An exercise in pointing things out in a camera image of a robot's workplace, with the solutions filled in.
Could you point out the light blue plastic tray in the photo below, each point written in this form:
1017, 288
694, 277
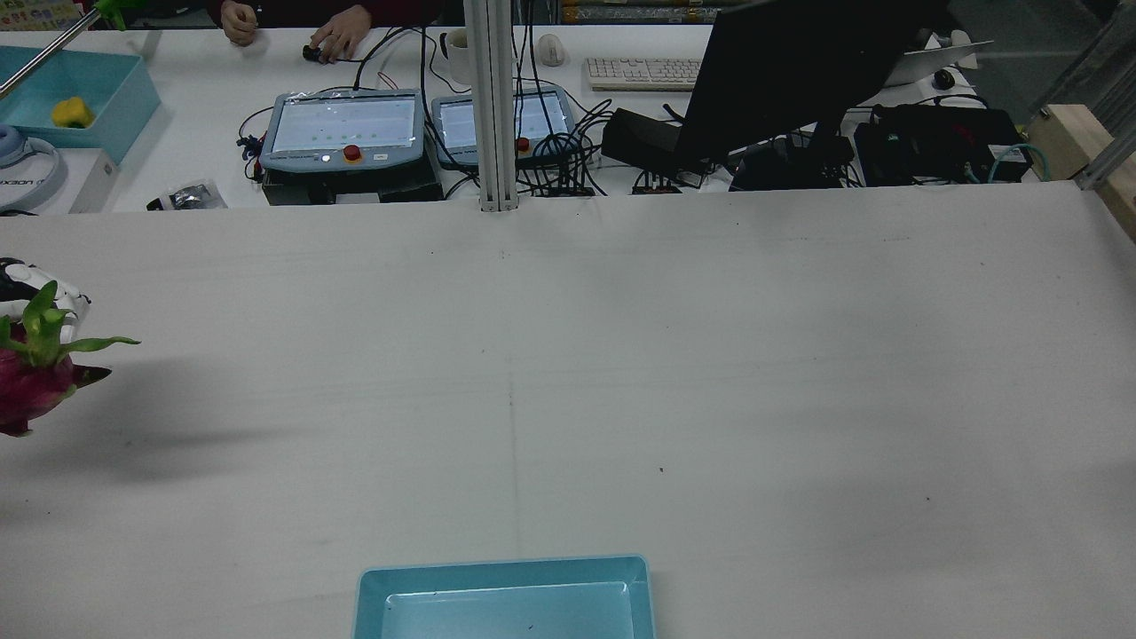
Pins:
506, 612

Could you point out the yellow toy pepper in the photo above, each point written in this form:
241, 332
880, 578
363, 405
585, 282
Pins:
73, 113

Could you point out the white computer mouse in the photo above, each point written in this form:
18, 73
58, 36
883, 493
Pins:
551, 51

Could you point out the large robot teach pendant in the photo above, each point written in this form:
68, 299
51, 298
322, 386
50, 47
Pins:
346, 124

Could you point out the black electronics box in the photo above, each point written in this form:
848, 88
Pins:
932, 142

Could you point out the pale blue headphones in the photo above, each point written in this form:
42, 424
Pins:
49, 182

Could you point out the light blue storage bin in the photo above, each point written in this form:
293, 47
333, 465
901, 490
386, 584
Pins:
27, 80

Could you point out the clear plastic bag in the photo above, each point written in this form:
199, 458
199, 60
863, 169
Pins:
188, 196

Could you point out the white cardboard box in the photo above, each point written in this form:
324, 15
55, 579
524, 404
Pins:
96, 182

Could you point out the person in red sweater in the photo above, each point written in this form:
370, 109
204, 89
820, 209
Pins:
346, 31

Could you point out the colourful printed box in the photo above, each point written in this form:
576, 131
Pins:
40, 13

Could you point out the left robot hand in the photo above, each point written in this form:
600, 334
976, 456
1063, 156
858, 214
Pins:
13, 280

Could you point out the black computer monitor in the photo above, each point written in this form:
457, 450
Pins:
781, 71

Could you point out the black computer mouse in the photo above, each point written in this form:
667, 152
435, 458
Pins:
944, 79

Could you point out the small black knob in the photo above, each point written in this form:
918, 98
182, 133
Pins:
313, 52

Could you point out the aluminium profile post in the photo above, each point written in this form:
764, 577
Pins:
493, 106

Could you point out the wooden block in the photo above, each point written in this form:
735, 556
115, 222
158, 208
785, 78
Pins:
1074, 133

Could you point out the metal reacher grabber tool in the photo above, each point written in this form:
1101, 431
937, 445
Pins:
44, 58

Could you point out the white computer keyboard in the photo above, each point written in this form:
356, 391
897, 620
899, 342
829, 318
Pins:
639, 74

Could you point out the pink dragon fruit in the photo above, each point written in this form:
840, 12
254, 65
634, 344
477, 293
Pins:
31, 390

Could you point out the green plastic item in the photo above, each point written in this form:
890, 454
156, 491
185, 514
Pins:
115, 11

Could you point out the aluminium frame corner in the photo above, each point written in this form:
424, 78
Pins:
1109, 151

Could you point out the small robot teach pendant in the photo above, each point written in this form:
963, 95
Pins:
546, 115

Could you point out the black box under pendant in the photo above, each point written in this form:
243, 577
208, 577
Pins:
390, 188

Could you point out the white mug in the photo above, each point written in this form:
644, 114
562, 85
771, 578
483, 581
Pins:
459, 58

